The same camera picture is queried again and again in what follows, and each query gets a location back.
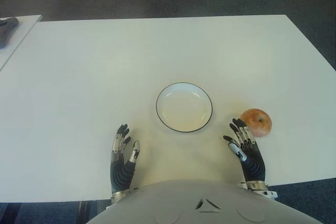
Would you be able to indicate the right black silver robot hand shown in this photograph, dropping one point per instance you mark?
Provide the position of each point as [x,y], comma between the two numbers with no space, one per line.
[254,167]

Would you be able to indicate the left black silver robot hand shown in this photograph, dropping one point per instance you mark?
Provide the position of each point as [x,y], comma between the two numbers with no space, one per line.
[121,171]

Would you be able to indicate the red yellow apple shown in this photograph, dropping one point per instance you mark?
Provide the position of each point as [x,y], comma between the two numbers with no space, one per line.
[257,123]

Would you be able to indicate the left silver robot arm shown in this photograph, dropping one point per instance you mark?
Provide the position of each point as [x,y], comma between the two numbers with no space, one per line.
[119,195]

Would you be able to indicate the white plate with black rim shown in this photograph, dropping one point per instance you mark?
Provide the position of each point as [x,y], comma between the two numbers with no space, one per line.
[184,108]

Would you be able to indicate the grey robot torso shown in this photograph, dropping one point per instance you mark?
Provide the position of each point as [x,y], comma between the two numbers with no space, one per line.
[199,205]

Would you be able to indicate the black device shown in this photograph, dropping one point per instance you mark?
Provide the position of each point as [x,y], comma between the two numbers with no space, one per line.
[6,28]

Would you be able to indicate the grey table leg frame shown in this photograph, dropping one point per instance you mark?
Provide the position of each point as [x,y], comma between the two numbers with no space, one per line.
[90,212]

